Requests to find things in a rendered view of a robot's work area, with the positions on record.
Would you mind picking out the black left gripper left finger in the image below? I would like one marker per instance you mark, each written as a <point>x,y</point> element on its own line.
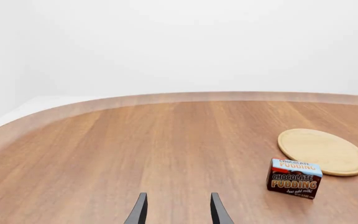
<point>138,212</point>

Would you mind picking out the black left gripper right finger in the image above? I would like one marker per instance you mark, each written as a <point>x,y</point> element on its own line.
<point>219,213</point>

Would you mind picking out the chocolate pudding box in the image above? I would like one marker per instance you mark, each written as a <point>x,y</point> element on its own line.
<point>294,182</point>

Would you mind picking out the round pale wooden plate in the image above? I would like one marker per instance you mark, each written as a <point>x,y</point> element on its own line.
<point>325,149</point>

